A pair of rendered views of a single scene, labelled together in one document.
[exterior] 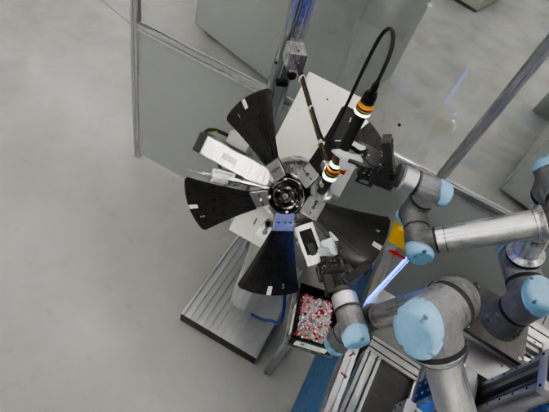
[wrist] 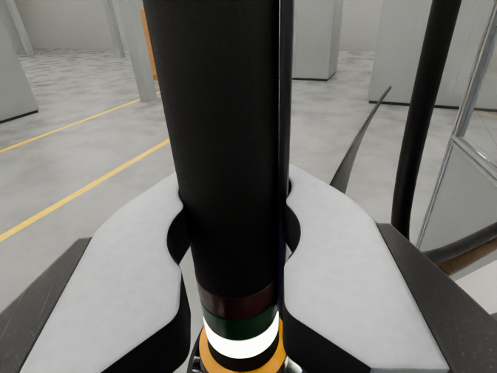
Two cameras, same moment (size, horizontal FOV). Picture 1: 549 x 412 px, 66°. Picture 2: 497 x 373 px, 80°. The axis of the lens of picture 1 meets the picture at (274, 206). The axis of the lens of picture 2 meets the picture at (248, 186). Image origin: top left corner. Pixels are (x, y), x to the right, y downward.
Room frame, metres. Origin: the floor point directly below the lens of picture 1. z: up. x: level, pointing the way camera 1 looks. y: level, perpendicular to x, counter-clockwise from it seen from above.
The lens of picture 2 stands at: (0.95, -0.21, 1.52)
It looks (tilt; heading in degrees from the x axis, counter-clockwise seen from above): 31 degrees down; 90
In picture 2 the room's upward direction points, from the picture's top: 3 degrees counter-clockwise
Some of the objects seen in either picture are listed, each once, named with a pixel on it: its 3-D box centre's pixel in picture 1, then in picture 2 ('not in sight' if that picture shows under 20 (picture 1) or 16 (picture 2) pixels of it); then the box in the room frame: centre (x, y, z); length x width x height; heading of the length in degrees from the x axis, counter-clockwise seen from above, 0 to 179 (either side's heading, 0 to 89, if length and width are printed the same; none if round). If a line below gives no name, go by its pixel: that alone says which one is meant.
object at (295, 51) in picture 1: (294, 55); not in sight; (1.51, 0.14, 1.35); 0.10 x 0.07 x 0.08; 25
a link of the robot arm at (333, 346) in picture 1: (344, 336); not in sight; (0.60, -0.34, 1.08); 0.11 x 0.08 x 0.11; 142
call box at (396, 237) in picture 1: (407, 228); not in sight; (1.18, -0.53, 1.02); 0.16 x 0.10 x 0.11; 170
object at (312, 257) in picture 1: (311, 240); not in sight; (0.97, -0.18, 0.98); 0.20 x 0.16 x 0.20; 170
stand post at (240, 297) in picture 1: (251, 270); not in sight; (1.07, -0.01, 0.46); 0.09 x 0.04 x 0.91; 80
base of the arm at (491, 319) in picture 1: (507, 315); not in sight; (0.90, -0.89, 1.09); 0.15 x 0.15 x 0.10
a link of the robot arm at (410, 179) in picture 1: (406, 178); not in sight; (0.95, -0.33, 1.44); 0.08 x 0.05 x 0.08; 0
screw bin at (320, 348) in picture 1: (314, 319); not in sight; (0.75, -0.29, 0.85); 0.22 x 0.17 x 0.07; 5
